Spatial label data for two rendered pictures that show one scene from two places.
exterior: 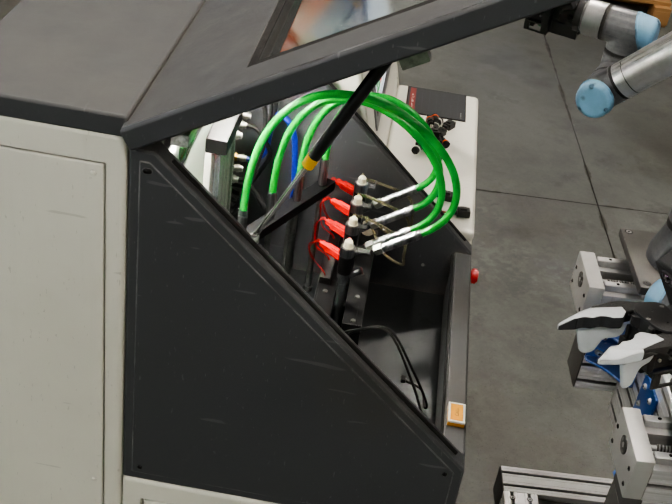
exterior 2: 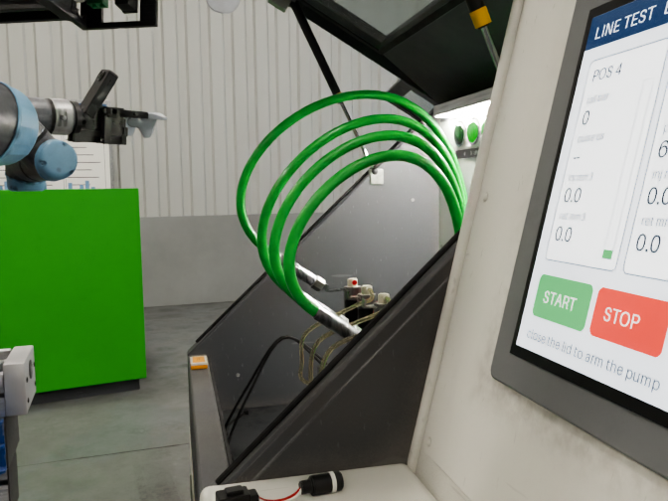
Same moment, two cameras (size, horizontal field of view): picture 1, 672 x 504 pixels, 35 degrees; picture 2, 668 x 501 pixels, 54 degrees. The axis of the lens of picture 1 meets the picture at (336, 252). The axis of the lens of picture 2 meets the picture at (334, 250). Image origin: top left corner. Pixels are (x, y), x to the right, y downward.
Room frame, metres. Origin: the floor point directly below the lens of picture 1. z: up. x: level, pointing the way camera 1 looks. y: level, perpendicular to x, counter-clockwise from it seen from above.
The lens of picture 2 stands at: (2.62, -0.33, 1.28)
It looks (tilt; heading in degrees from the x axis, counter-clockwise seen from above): 5 degrees down; 164
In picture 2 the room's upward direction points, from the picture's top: 1 degrees counter-clockwise
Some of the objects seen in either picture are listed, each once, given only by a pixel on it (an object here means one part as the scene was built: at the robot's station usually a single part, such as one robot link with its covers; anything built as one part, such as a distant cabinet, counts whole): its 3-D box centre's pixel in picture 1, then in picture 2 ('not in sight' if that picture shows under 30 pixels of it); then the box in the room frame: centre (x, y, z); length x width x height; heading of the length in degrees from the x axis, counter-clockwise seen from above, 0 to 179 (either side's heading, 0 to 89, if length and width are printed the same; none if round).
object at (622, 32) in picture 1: (629, 30); not in sight; (2.11, -0.53, 1.43); 0.11 x 0.08 x 0.09; 67
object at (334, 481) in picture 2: (443, 209); (280, 490); (2.03, -0.22, 0.99); 0.12 x 0.02 x 0.02; 95
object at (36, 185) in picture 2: not in sight; (28, 164); (1.16, -0.56, 1.34); 0.11 x 0.08 x 0.11; 28
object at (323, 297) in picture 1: (341, 300); not in sight; (1.75, -0.03, 0.91); 0.34 x 0.10 x 0.15; 178
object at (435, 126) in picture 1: (434, 133); not in sight; (2.36, -0.20, 1.01); 0.23 x 0.11 x 0.06; 178
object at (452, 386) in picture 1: (450, 371); (207, 452); (1.62, -0.26, 0.87); 0.62 x 0.04 x 0.16; 178
